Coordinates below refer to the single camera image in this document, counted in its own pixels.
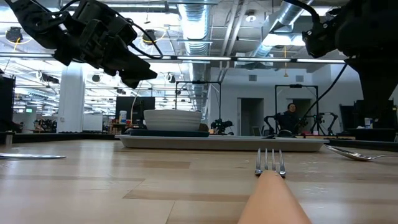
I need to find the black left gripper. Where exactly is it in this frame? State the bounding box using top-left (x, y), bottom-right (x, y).
top-left (54, 17), bottom-right (158, 90)

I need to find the white ceramic bowl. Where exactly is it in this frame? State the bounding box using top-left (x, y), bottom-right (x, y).
top-left (143, 109), bottom-right (203, 131)

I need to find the dark blue plate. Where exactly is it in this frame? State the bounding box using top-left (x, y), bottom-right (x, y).
top-left (129, 129), bottom-right (210, 138)

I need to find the knife with yellow handle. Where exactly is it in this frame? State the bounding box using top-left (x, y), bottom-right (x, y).
top-left (0, 152), bottom-right (67, 161)

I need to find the fork with orange handle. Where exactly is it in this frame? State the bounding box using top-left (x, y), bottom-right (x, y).
top-left (238, 147), bottom-right (312, 224)

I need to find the spoon with teal handle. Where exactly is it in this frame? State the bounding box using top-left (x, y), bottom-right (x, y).
top-left (323, 144), bottom-right (396, 162)

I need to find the grey plastic tray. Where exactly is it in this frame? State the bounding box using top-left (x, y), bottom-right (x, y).
top-left (114, 134), bottom-right (330, 152)

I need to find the black computer monitor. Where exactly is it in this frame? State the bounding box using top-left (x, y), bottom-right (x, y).
top-left (115, 96), bottom-right (155, 126)

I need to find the black ceiling device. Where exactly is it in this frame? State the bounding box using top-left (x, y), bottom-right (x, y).
top-left (142, 29), bottom-right (157, 45)
top-left (5, 26), bottom-right (24, 44)

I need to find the white cabinet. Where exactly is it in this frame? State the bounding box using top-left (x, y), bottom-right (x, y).
top-left (82, 114), bottom-right (104, 132)

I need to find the white column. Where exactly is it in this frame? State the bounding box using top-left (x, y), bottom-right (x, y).
top-left (57, 63), bottom-right (85, 133)

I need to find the long ceiling light bar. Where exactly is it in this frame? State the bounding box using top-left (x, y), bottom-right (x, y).
top-left (0, 52), bottom-right (346, 64)

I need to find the person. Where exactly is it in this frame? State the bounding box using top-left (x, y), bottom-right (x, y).
top-left (277, 103), bottom-right (302, 135)

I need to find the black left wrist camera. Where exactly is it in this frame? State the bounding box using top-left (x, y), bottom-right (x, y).
top-left (73, 0), bottom-right (137, 44)

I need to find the silver ventilation duct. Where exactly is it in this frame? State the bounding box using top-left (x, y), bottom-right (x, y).
top-left (251, 0), bottom-right (314, 58)
top-left (177, 0), bottom-right (213, 113)

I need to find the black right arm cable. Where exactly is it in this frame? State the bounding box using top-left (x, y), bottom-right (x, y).
top-left (282, 0), bottom-right (349, 128)

